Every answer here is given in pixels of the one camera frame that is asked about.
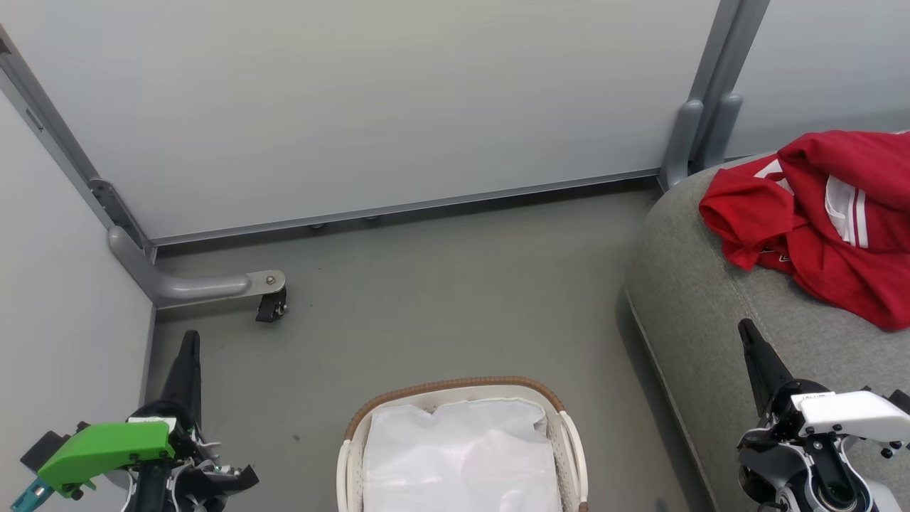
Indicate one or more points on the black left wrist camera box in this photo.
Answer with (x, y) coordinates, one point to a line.
(43, 449)

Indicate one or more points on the grey partition bottom rail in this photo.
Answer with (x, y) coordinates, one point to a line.
(498, 193)

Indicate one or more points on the grey double partition post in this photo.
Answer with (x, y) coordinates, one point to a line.
(682, 142)

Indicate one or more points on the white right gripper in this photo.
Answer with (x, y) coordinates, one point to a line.
(846, 412)

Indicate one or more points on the red jersey with white stripes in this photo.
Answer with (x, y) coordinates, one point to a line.
(839, 277)

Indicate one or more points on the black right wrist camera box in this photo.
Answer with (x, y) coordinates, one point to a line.
(901, 400)

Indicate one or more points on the grey fabric sofa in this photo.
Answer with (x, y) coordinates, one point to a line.
(697, 320)

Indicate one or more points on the white translucent basket liner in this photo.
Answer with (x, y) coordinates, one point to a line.
(462, 462)

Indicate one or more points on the black caster wheel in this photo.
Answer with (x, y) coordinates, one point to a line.
(270, 309)

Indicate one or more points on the grey partition post with foot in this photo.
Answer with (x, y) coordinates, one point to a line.
(199, 286)

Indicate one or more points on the white laundry basket brown rim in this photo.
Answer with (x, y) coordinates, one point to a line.
(572, 462)

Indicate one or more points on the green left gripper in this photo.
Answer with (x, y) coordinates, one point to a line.
(106, 448)

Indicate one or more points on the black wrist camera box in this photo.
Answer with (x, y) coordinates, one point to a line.
(43, 449)
(901, 400)

